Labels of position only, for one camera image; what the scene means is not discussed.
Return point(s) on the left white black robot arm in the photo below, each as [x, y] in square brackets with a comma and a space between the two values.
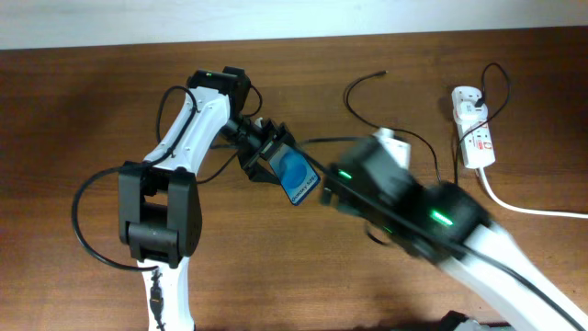
[160, 217]

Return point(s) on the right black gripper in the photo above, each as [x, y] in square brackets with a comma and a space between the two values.
[334, 191]

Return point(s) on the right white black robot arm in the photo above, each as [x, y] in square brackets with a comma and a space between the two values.
[445, 226]

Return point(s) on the blue screen smartphone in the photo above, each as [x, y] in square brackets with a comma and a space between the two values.
[294, 173]

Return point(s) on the white USB charger adapter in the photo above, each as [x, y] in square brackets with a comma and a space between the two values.
[468, 112]

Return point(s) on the white power strip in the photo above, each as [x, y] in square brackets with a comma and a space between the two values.
[476, 141]

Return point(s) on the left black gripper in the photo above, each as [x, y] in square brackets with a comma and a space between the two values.
[254, 171]

